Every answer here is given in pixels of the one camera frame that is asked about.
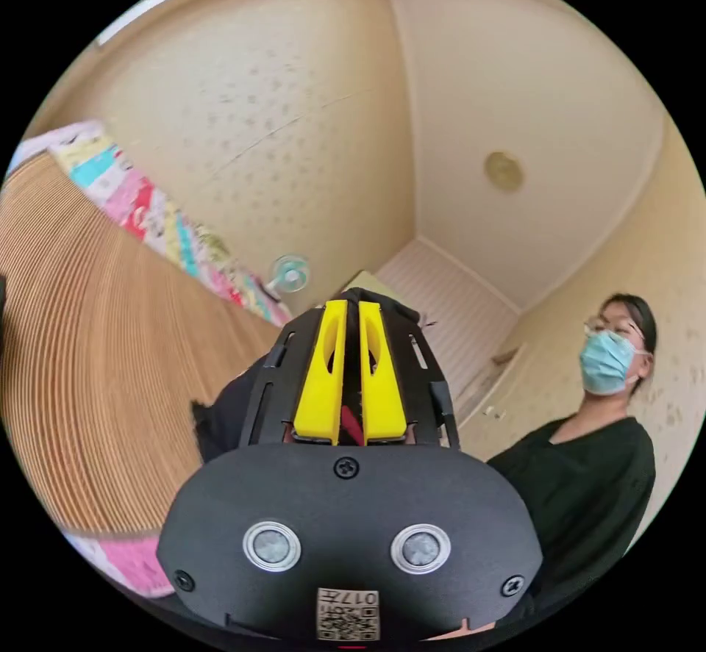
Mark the person's body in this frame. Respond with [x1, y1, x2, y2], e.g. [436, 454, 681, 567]
[485, 292, 658, 628]

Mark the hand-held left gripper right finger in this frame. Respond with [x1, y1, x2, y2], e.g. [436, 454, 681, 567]
[358, 301, 408, 447]

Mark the bed with woven mat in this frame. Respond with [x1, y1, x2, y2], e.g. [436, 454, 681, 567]
[0, 121, 294, 600]

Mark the black long sleeve shirt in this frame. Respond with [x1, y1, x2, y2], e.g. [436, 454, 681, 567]
[190, 286, 438, 464]

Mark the round ceiling lamp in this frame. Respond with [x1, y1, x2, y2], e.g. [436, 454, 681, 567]
[483, 151, 524, 193]

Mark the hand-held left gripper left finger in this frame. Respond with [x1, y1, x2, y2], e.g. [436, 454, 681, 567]
[293, 300, 349, 447]

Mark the small light blue fan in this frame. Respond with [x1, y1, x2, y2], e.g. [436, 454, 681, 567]
[267, 254, 310, 301]

